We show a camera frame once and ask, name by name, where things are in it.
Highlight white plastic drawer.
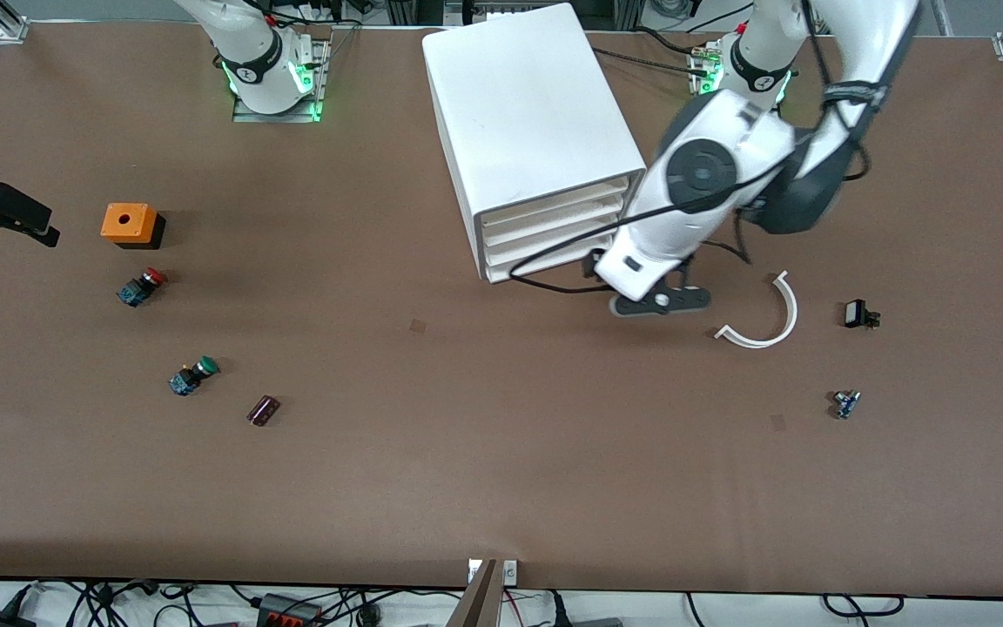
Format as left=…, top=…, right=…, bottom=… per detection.
left=477, top=174, right=635, bottom=229
left=481, top=196, right=629, bottom=249
left=482, top=218, right=623, bottom=266
left=484, top=237, right=616, bottom=284

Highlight red push button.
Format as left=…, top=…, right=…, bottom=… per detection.
left=116, top=267, right=169, bottom=307

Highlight white drawer cabinet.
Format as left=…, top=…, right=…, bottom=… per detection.
left=421, top=3, right=649, bottom=284

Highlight green push button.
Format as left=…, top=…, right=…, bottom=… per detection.
left=168, top=355, right=220, bottom=397

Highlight orange box with black base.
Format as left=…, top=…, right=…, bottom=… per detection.
left=100, top=203, right=166, bottom=251

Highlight white curved plastic piece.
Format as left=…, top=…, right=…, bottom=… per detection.
left=714, top=270, right=799, bottom=349

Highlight black power strip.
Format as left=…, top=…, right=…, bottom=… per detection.
left=256, top=592, right=326, bottom=627

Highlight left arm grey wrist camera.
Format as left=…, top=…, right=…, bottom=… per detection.
left=609, top=286, right=713, bottom=319

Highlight black base cable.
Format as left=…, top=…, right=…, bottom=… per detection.
left=593, top=46, right=716, bottom=79

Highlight black looped cable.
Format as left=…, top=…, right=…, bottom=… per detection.
left=821, top=593, right=905, bottom=618

